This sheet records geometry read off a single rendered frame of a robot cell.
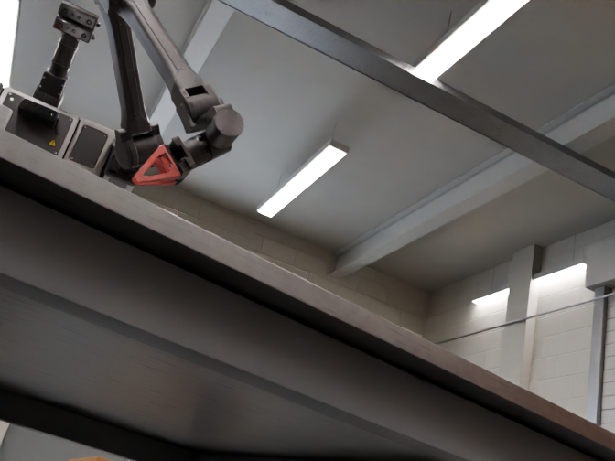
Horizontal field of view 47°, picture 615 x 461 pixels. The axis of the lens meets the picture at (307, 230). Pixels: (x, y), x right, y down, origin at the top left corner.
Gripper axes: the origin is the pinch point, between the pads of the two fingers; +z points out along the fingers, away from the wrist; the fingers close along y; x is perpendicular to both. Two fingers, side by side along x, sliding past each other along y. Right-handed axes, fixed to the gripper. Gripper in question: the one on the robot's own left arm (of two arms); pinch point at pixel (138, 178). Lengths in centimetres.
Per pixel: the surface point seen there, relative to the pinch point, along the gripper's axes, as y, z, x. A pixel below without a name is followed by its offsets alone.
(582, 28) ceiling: -129, -328, 6
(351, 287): -539, -353, 95
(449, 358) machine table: 68, 9, 43
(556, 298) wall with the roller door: -328, -394, 182
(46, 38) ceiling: -388, -147, -209
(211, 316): 68, 27, 27
